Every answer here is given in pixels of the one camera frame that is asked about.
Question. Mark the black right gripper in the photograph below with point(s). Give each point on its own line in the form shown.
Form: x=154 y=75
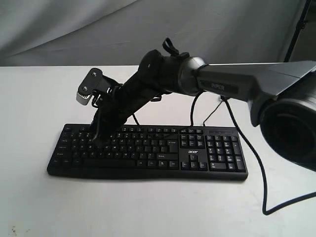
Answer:
x=114 y=110

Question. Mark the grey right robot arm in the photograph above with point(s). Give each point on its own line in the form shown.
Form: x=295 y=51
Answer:
x=281 y=97

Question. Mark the black acer keyboard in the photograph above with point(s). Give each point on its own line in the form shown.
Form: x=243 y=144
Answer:
x=150 y=152

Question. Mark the grey backdrop cloth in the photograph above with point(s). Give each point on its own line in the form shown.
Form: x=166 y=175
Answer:
x=121 y=32

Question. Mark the black backdrop stand pole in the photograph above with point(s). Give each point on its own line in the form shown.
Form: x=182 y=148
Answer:
x=300 y=22

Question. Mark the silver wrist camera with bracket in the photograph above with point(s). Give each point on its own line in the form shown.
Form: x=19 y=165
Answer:
x=94 y=84

